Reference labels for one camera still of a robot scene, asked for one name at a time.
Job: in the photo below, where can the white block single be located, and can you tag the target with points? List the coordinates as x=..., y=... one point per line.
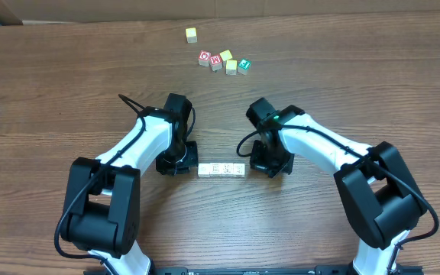
x=204, y=170

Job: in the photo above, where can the cardboard box back edge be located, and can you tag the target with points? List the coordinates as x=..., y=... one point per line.
x=18, y=11

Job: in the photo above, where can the red M wooden block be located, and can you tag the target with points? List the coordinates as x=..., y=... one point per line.
x=215, y=62

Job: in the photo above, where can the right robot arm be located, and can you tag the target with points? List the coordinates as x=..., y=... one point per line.
x=380, y=198

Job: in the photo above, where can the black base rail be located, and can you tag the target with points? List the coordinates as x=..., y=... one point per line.
x=250, y=271

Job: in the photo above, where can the yellow block cluster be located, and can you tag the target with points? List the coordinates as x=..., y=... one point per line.
x=225, y=56
x=231, y=67

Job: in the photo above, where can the yellow block lower cluster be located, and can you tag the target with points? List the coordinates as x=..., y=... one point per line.
x=231, y=67

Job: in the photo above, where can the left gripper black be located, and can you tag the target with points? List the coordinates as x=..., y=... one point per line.
x=164, y=166

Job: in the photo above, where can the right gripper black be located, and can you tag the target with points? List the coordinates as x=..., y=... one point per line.
x=258, y=162

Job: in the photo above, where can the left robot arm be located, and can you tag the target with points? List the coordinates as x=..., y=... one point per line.
x=101, y=210

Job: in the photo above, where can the green wooden block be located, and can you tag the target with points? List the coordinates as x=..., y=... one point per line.
x=243, y=66

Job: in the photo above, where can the yellow block upper cluster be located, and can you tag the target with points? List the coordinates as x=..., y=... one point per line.
x=225, y=56

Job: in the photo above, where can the white block row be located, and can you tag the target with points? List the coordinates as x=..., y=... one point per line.
x=215, y=169
x=227, y=169
x=239, y=170

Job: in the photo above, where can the red O wooden block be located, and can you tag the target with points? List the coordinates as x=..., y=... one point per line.
x=204, y=58

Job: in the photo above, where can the far yellow wooden block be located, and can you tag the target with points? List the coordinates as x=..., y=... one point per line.
x=191, y=35

